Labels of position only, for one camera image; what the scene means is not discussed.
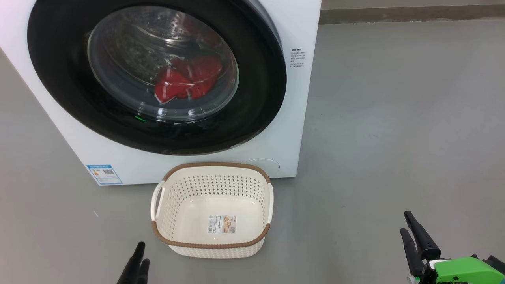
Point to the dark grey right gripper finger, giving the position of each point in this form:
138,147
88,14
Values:
424,238
412,254

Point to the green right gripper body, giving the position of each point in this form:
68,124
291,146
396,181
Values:
461,272

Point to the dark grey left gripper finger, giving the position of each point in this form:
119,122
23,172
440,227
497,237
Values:
132,268
143,272

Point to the red cloth garment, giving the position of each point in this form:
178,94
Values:
177,83

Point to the black round glass washer door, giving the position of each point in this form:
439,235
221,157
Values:
59,59

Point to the cream basket with brown rim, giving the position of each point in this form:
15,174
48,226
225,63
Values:
215,246

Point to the printed information label sticker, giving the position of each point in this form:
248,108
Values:
221,224

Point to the white front-load washing machine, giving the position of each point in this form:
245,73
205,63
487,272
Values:
130,169

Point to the stainless steel washing machine drum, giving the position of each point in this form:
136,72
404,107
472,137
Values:
130,39

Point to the blue energy label sticker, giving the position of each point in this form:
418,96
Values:
104,174

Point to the round white filter cover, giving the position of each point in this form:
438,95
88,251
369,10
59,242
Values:
264,165

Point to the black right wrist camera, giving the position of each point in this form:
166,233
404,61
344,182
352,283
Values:
498,263

